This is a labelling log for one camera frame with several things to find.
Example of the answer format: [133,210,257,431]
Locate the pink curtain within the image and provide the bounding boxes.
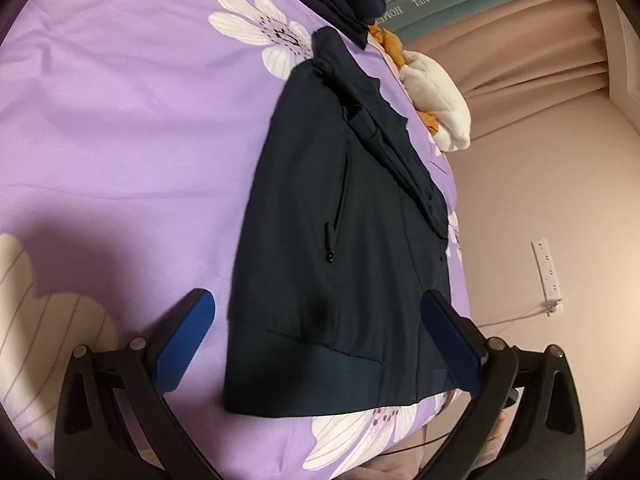
[400,0,614,142]

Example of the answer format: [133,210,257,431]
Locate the teal hanging cloth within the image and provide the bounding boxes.
[372,0,601,47]

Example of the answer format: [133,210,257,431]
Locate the purple floral bedsheet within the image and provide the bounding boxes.
[0,0,474,477]

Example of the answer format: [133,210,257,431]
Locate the white wall power strip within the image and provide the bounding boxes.
[531,238,565,317]

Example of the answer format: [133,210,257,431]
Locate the white door frame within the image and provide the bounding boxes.
[582,0,640,137]

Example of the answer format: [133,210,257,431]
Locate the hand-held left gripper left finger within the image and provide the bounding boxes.
[54,287,224,480]

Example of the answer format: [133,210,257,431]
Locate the thin wall cable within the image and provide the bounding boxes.
[469,300,557,329]

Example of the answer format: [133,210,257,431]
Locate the orange cloth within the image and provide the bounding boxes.
[367,22,444,136]

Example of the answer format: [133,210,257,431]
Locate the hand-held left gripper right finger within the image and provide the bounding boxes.
[421,287,587,480]

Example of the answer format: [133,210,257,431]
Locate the pink cloth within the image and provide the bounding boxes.
[320,422,512,480]

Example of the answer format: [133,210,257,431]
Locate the navy zip jacket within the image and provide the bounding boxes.
[222,26,474,419]

